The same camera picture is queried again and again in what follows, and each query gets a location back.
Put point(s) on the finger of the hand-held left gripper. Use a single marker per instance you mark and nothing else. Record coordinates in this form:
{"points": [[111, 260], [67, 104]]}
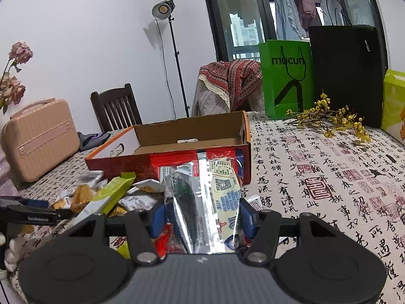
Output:
{"points": [[37, 204], [34, 218]]}

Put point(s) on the pink hard-shell suitcase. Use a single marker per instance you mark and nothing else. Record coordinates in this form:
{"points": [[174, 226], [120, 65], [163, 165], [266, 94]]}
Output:
{"points": [[38, 139]]}

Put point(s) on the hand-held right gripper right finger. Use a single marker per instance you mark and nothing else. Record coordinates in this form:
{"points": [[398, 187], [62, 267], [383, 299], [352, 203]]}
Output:
{"points": [[246, 218]]}

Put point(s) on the yellow flower branch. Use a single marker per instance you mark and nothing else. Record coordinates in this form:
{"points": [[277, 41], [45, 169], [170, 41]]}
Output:
{"points": [[329, 118]]}

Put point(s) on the white striped snack packet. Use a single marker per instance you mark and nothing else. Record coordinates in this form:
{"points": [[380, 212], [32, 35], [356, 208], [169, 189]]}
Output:
{"points": [[254, 202]]}

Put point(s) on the light blue hanging shirt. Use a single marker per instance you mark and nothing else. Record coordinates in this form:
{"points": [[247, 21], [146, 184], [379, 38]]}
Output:
{"points": [[286, 9]]}

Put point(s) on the purple grey cloth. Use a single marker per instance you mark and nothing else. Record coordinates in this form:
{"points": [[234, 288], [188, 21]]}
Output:
{"points": [[93, 141]]}

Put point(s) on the black paper bag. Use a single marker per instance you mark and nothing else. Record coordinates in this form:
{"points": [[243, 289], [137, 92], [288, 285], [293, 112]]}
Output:
{"points": [[345, 69]]}

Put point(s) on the beige covered armchair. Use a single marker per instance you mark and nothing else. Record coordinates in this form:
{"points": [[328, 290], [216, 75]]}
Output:
{"points": [[205, 101]]}

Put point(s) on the yellow-green bag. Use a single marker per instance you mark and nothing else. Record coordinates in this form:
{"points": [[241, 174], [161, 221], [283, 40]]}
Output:
{"points": [[394, 107]]}

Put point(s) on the grey hanging garment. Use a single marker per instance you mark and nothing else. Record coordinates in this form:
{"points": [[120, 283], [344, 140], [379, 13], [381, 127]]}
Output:
{"points": [[240, 6]]}

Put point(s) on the studio light on stand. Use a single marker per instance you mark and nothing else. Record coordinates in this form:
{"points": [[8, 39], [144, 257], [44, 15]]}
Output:
{"points": [[163, 9]]}

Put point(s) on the dried pink flowers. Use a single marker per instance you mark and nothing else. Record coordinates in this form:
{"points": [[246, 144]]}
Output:
{"points": [[19, 53]]}

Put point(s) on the maroon hanging jacket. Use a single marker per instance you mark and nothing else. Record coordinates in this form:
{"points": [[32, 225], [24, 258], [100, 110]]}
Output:
{"points": [[305, 3]]}

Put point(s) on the green paper bag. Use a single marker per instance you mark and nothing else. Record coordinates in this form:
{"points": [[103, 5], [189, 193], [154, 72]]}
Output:
{"points": [[286, 79]]}

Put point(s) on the small white card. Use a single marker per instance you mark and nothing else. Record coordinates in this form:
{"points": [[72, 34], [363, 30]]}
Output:
{"points": [[187, 140]]}

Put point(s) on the orange cardboard box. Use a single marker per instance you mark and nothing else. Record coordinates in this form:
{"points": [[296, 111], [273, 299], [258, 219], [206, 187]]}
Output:
{"points": [[189, 133]]}

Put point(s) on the red patterned throw cloth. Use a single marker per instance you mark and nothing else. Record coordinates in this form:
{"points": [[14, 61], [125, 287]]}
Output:
{"points": [[231, 79]]}

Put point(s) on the small red snack packet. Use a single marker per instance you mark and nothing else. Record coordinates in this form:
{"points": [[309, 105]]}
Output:
{"points": [[164, 240]]}

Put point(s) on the pile of small snack packets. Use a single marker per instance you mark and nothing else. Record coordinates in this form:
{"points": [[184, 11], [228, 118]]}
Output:
{"points": [[140, 201]]}

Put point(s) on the pale grey hanging shirt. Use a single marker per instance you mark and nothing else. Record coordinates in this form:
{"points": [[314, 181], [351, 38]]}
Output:
{"points": [[332, 12]]}

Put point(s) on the green snack packet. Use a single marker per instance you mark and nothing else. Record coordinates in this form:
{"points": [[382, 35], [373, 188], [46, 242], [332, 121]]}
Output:
{"points": [[110, 193]]}

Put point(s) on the black framed glass door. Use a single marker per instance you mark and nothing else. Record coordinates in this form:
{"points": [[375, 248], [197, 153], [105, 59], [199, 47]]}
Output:
{"points": [[215, 22]]}

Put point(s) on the silver foil snack packet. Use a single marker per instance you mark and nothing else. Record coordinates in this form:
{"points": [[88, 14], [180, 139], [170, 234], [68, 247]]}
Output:
{"points": [[185, 202]]}

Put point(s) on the dark wooden chair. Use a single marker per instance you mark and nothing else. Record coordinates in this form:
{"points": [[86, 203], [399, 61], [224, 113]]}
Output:
{"points": [[115, 107]]}

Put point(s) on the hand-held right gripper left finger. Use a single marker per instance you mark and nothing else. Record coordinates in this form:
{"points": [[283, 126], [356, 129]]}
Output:
{"points": [[158, 220]]}

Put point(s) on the white blue-print snack packet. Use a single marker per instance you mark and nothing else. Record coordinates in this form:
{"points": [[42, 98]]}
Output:
{"points": [[226, 193]]}

